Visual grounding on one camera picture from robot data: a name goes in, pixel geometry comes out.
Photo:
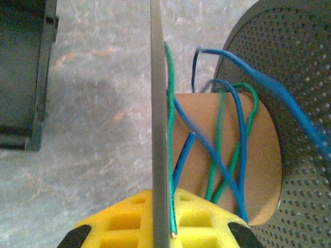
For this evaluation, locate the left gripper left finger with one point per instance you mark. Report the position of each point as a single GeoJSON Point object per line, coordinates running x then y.
{"type": "Point", "coordinates": [121, 227]}

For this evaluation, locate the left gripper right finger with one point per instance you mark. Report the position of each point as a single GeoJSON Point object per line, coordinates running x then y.
{"type": "Point", "coordinates": [207, 227]}

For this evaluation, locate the black plastic compartment tray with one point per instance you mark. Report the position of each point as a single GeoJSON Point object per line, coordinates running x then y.
{"type": "Point", "coordinates": [18, 77]}

